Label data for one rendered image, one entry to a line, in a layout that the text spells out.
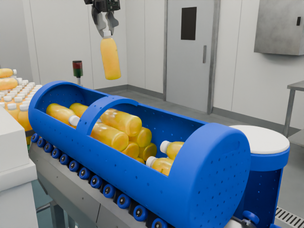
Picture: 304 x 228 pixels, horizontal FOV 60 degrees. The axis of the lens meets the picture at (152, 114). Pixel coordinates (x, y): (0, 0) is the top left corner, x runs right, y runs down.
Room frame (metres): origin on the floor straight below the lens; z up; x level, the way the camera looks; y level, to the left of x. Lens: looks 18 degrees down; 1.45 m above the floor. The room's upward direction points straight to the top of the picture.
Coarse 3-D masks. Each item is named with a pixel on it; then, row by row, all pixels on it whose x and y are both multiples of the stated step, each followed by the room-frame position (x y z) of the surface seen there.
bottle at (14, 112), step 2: (14, 108) 1.26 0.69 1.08; (16, 108) 1.27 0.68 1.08; (8, 110) 1.25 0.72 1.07; (10, 110) 1.25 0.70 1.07; (12, 110) 1.25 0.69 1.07; (14, 110) 1.26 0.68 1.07; (16, 110) 1.26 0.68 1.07; (18, 110) 1.27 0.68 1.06; (8, 112) 1.24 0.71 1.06; (10, 112) 1.24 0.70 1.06; (12, 112) 1.24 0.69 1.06; (14, 112) 1.25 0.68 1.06; (16, 112) 1.25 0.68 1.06; (18, 112) 1.26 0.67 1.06; (10, 114) 1.24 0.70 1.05; (12, 114) 1.24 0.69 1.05; (14, 114) 1.24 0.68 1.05; (16, 114) 1.25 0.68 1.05; (18, 114) 1.26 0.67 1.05; (12, 116) 1.24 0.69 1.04; (14, 116) 1.24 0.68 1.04; (16, 116) 1.25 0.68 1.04; (14, 118) 1.24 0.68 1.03; (16, 118) 1.24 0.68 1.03; (16, 120) 1.24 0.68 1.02; (18, 122) 1.25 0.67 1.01
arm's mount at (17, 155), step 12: (0, 108) 0.71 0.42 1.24; (0, 120) 0.61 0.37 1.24; (12, 120) 0.61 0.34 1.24; (0, 132) 0.54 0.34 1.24; (12, 132) 0.55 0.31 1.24; (24, 132) 0.56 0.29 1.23; (0, 144) 0.53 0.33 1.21; (12, 144) 0.54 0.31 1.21; (24, 144) 0.56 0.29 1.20; (0, 156) 0.53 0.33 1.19; (12, 156) 0.54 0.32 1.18; (24, 156) 0.56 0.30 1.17; (0, 168) 0.52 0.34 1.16
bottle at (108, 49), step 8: (104, 40) 1.11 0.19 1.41; (112, 40) 1.12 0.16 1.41; (104, 48) 1.11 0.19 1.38; (112, 48) 1.11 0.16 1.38; (104, 56) 1.11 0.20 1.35; (112, 56) 1.11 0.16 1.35; (104, 64) 1.12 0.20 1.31; (112, 64) 1.11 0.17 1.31; (104, 72) 1.14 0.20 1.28; (112, 72) 1.12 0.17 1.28; (120, 72) 1.15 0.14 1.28
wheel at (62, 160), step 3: (63, 156) 0.95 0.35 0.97; (66, 156) 0.94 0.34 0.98; (69, 156) 0.94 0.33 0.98; (60, 159) 0.94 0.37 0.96; (63, 159) 0.94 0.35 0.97; (66, 159) 0.93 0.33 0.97; (69, 159) 0.93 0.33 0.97; (60, 162) 0.93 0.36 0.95; (63, 162) 0.92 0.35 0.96; (66, 162) 0.92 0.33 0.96
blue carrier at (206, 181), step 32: (64, 96) 1.19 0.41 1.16; (96, 96) 1.15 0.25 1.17; (64, 128) 0.84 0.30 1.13; (160, 128) 0.89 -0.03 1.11; (192, 128) 0.77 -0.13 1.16; (224, 128) 0.57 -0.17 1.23; (96, 160) 0.70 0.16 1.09; (128, 160) 0.60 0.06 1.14; (192, 160) 0.50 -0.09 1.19; (224, 160) 0.55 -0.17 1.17; (128, 192) 0.61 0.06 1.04; (160, 192) 0.51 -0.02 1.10; (192, 192) 0.47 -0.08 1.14; (224, 192) 0.56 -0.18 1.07; (192, 224) 0.47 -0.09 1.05; (224, 224) 0.57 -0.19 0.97
